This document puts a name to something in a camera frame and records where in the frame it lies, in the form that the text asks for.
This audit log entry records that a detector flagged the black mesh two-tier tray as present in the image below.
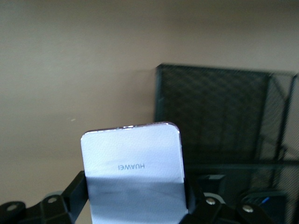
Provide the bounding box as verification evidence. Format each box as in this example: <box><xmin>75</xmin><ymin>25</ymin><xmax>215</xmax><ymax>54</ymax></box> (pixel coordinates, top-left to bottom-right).
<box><xmin>153</xmin><ymin>63</ymin><xmax>299</xmax><ymax>224</ymax></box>

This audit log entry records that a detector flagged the white phone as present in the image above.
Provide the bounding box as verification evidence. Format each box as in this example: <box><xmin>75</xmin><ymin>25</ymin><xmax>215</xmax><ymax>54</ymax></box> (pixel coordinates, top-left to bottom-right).
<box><xmin>80</xmin><ymin>121</ymin><xmax>189</xmax><ymax>224</ymax></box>

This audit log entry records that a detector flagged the small black phone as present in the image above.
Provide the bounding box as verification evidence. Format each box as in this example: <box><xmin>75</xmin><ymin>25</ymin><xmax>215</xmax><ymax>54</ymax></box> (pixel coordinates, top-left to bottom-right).
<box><xmin>198</xmin><ymin>174</ymin><xmax>226</xmax><ymax>194</ymax></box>

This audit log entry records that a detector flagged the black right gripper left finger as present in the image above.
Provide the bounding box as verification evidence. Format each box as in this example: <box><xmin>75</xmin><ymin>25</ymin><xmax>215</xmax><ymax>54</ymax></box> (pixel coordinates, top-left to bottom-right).
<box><xmin>0</xmin><ymin>170</ymin><xmax>91</xmax><ymax>224</ymax></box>

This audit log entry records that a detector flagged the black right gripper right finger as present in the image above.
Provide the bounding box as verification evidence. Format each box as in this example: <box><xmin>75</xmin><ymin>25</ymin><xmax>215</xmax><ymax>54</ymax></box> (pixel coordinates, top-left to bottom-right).
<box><xmin>179</xmin><ymin>176</ymin><xmax>278</xmax><ymax>224</ymax></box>

